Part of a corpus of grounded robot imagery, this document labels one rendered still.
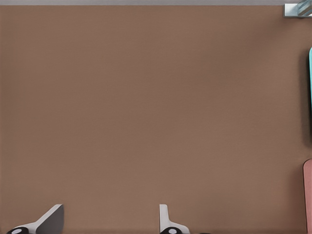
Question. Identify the pale blue-green tray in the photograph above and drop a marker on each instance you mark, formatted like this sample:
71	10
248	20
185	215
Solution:
310	92

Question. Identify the pink box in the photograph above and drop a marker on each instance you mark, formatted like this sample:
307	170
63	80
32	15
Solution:
308	195

